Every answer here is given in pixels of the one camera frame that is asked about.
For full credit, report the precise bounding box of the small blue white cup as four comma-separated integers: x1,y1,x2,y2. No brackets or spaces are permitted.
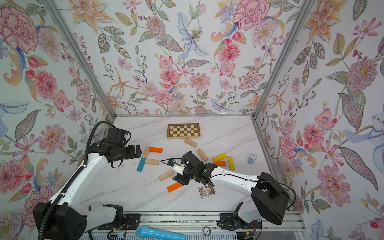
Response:
247,154,257,165

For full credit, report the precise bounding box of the orange block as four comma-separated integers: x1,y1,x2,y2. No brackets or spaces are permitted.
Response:
167,183,183,193
213,161,227,167
149,147,163,153

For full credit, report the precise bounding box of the wooden chessboard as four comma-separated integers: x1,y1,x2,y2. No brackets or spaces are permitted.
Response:
167,123,201,140

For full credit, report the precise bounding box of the playing card box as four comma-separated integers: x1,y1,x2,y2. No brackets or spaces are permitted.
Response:
198,185,216,199

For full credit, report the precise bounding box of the small round gauge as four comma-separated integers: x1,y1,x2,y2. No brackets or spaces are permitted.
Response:
203,227,211,236

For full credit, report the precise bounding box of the natural block below chessboard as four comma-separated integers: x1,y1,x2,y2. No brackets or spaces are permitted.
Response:
185,139,198,148

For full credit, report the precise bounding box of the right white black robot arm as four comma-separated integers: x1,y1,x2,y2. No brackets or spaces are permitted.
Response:
166,151,290,226

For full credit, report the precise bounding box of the teal wooden block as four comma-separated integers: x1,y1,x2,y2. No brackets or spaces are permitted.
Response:
137,158,146,172

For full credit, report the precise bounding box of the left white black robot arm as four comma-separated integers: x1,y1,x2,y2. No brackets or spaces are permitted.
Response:
33,126,142,240

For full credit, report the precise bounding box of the orange block front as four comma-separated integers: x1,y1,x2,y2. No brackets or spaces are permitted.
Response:
167,183,183,193

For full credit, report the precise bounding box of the yellow block upper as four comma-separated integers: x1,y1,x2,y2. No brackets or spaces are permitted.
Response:
213,153,227,163

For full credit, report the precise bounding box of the natural block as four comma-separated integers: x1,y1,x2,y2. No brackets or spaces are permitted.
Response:
185,139,198,148
159,170,175,181
142,146,150,159
197,149,209,161
145,159,160,166

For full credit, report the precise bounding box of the yellow-green block right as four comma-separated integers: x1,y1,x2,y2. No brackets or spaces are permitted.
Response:
228,157,236,171

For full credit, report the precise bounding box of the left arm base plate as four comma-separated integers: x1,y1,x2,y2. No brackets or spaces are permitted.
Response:
97,213,141,231

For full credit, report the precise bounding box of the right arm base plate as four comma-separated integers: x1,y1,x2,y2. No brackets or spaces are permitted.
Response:
217,213,262,231

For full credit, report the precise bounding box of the blue microphone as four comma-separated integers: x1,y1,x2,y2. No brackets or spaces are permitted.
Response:
135,226,186,240

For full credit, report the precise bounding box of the aluminium front rail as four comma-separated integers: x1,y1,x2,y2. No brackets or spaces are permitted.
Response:
124,211,305,233

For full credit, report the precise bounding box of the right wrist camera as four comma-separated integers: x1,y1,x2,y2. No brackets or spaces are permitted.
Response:
167,159,186,175

